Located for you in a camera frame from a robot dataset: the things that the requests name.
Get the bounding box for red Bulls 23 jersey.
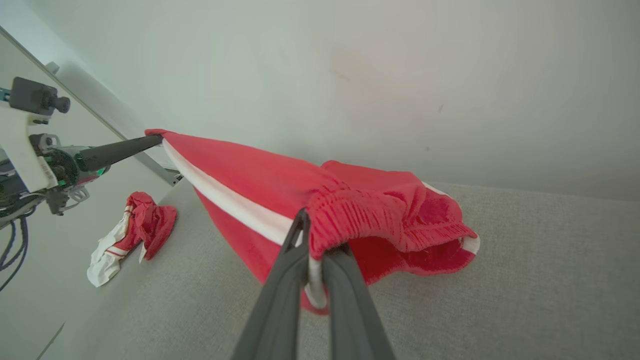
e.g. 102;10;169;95
87;191;178;288

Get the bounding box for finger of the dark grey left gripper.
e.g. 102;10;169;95
77;134;164;173

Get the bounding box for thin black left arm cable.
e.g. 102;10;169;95
0;197;31;293

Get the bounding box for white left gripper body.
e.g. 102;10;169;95
0;100;110;217

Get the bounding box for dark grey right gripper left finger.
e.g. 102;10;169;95
232;207;312;360

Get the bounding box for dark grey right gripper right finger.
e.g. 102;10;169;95
322;244;396;360

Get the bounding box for red shorts with white stripe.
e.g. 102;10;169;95
144;128;481;316

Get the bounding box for dark left wrist camera box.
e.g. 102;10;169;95
9;76;71;117

